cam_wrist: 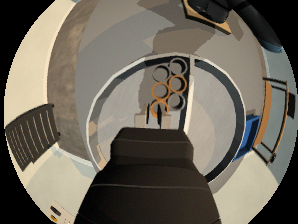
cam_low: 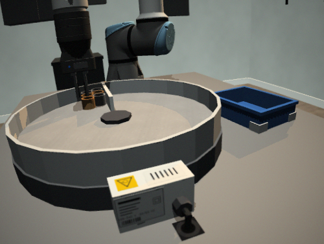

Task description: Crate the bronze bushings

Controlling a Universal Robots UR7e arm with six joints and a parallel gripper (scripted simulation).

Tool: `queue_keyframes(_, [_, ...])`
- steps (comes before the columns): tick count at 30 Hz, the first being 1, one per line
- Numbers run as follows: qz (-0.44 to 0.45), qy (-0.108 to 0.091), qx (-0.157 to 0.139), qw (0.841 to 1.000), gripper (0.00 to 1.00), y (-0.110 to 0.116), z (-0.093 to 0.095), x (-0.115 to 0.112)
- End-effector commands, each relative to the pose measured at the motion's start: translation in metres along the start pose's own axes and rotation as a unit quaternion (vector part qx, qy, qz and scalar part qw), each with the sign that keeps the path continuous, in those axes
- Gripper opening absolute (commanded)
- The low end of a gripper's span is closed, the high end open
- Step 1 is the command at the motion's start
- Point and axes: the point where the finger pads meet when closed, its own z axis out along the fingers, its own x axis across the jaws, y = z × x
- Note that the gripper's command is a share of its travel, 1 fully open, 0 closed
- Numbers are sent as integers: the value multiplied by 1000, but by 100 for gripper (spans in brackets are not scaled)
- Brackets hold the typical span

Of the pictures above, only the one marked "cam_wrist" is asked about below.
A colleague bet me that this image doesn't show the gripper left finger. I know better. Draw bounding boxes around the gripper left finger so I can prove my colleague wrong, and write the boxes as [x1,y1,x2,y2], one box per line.
[135,103,150,128]

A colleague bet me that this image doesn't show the blue plastic crate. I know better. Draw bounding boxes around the blue plastic crate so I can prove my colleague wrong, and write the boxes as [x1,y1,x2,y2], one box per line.
[232,113,260,162]

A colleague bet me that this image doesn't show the bronze bushing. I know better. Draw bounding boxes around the bronze bushing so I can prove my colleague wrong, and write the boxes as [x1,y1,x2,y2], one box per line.
[151,82,170,101]
[167,75,187,93]
[150,99,169,118]

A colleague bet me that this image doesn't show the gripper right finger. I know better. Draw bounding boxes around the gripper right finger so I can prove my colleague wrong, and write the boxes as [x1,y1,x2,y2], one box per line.
[157,104,172,129]

